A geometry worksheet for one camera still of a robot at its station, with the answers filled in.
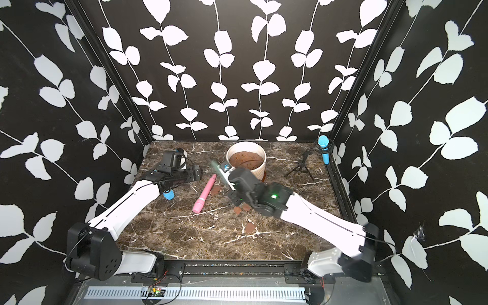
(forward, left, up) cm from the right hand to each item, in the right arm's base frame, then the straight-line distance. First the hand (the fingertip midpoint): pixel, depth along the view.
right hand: (230, 180), depth 69 cm
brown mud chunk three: (+13, +12, -29) cm, 34 cm away
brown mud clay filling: (+25, -6, -18) cm, 31 cm away
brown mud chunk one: (+1, -1, -29) cm, 29 cm away
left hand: (+13, +18, -10) cm, 25 cm away
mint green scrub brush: (+4, +4, -2) cm, 6 cm away
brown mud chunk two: (+3, -5, -30) cm, 30 cm away
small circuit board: (-32, +29, -29) cm, 52 cm away
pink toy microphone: (+2, +18, -26) cm, 32 cm away
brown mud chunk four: (-7, -7, -29) cm, 31 cm away
